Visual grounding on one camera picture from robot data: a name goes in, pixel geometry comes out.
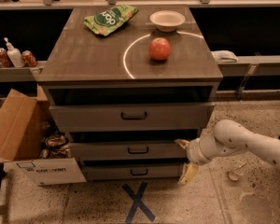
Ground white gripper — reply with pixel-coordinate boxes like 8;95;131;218
175;138;210;185

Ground grey drawer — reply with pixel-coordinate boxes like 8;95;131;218
82;163;184;181
70;141;191;161
49;103;215;133

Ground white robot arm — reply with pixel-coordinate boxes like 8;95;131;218
175;119;280;185

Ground grey top drawer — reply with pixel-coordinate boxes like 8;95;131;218
49;103;215;133

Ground grey drawer cabinet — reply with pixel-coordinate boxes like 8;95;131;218
38;5;222;178

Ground grey bottom drawer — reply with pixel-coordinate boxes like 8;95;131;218
82;163;184;181

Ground folded white cloth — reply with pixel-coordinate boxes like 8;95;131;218
212;50;238;63

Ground red apple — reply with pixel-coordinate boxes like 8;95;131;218
148;37;171;61

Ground snack bags in box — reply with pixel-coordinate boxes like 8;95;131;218
39;132;70;159

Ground white paper bowl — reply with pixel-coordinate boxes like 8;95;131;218
150;10;186;32

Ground green chip bag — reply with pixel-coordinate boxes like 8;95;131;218
84;5;139;36

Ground cardboard box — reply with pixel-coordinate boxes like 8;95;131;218
0;90;86;186

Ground red soda can right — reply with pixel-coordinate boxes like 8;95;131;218
22;50;38;67

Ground red soda can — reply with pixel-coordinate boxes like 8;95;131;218
22;50;38;67
0;48;12;67

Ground white pump bottle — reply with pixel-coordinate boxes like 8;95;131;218
4;37;25;68

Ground red soda can left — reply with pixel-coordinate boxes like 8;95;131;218
0;48;12;67

